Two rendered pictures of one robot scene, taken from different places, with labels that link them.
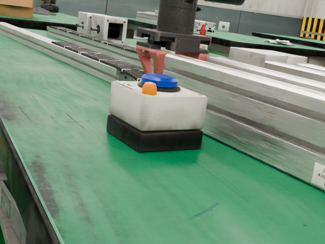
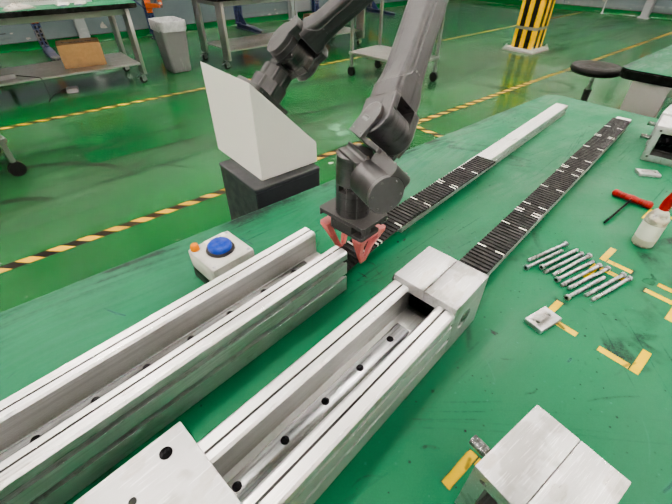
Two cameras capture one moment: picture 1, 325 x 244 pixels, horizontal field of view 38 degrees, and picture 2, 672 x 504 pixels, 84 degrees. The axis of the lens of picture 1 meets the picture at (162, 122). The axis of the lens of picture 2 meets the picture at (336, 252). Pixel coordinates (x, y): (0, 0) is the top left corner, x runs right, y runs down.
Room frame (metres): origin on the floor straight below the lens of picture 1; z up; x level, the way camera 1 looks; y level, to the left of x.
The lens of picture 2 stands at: (0.59, -0.52, 1.24)
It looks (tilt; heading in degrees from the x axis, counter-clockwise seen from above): 39 degrees down; 77
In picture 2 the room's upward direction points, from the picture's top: straight up
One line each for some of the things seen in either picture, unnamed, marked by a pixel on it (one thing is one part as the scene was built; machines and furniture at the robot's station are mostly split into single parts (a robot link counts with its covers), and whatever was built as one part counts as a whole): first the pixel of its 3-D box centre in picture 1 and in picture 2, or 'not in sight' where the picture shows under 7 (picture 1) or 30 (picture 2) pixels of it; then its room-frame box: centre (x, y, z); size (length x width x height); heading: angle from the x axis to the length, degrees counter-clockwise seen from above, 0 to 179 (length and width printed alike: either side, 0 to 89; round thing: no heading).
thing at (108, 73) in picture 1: (42, 43); (498, 151); (1.25, 0.34, 0.79); 0.96 x 0.04 x 0.03; 34
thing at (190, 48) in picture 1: (176, 66); (357, 238); (0.74, -0.01, 0.84); 0.07 x 0.07 x 0.09; 34
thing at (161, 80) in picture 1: (159, 84); (220, 247); (0.51, 0.01, 0.84); 0.04 x 0.04 x 0.02
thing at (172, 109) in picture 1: (162, 113); (226, 264); (0.52, 0.00, 0.81); 0.10 x 0.08 x 0.06; 124
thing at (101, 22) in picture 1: (105, 29); (665, 140); (1.68, 0.24, 0.83); 0.11 x 0.10 x 0.10; 126
